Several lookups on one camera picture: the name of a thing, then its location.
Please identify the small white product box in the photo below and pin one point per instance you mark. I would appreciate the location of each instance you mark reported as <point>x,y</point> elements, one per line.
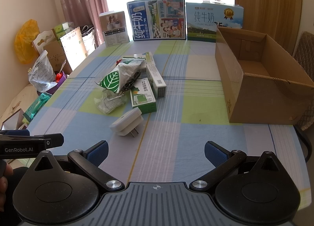
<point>114,28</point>

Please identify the clear plastic bag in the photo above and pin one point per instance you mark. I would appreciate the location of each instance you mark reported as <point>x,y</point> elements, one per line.
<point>41,74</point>

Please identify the green leaf foil bag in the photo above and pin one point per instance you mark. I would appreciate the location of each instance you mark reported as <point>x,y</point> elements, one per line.
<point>112,77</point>

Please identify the pink curtain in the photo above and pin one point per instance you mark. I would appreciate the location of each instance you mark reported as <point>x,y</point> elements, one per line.
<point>81,3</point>

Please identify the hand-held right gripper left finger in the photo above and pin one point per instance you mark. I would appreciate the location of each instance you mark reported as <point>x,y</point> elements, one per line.
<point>98,153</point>

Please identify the quilted beige chair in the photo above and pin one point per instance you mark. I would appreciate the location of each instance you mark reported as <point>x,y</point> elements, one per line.
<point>305,49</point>

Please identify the brown cardboard box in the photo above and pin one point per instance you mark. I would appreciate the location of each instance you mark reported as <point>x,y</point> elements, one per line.
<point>52,53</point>

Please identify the white paper bag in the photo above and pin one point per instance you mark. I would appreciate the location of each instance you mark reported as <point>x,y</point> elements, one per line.
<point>88,37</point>

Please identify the green wipes packet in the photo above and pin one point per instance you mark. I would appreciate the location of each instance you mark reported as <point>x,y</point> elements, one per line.
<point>35,107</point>

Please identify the blue cartoon milk carton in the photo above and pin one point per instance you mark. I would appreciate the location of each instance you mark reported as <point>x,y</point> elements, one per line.
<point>157,19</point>

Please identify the clear plastic container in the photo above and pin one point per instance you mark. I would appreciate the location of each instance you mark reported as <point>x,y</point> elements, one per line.
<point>110,104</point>

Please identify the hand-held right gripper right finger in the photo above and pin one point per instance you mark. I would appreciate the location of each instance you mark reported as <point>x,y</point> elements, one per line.
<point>215,153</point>

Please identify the person's left hand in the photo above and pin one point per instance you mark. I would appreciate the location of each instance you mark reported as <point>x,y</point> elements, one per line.
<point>9,170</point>

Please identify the purple box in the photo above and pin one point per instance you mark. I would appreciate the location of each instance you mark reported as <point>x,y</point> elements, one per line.
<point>61,79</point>

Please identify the yellow plastic bag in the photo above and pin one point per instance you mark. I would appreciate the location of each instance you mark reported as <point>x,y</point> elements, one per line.
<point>24,42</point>

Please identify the long white medicine box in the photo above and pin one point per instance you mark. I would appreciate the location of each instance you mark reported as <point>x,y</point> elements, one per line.
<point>157,79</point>

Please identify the white plug adapter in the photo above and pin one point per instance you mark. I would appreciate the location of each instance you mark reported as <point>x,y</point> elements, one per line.
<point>126,121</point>

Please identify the checked cloth desktop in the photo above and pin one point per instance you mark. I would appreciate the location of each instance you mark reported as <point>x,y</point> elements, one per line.
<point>196,108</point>

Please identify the small green box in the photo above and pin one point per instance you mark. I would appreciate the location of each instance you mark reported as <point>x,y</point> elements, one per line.
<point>61,28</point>

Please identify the white ointment box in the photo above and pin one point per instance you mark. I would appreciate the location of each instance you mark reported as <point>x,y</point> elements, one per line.
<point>144,56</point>

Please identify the green pasture milk carton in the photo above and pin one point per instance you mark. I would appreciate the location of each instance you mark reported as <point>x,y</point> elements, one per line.
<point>208,22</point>

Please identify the green white spray box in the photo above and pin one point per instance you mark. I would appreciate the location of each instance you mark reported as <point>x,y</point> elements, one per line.
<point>143,101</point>

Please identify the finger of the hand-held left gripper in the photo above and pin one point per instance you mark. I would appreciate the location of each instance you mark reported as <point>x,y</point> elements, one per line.
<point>55,140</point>
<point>17,133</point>

